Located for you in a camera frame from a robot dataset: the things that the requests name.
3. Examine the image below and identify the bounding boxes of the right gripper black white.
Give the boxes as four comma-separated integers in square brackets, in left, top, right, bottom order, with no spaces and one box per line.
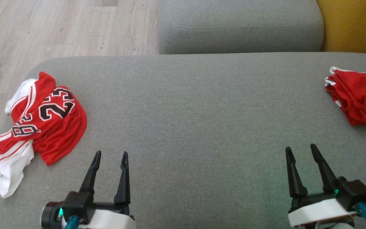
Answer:
[285,143,366,229]

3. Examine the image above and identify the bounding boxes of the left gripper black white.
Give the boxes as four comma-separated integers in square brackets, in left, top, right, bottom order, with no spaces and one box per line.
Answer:
[41,150,136,229]

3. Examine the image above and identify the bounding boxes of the red basketball jersey number 23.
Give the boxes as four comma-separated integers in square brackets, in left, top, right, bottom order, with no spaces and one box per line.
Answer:
[0,72,87,199]

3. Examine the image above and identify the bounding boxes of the red shorts with white stripes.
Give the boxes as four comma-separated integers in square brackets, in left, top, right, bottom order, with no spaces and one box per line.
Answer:
[325,66,366,130]

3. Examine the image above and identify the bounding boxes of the grey fabric sofa seat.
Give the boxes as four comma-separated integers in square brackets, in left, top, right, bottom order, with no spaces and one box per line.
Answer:
[0,52,366,229]

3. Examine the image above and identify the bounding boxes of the yellow cushion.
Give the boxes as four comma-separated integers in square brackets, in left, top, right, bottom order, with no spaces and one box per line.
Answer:
[316,0,366,56]

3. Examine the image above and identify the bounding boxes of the grey fabric sofa cushion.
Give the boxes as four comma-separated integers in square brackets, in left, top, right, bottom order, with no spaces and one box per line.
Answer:
[158,0,325,55]

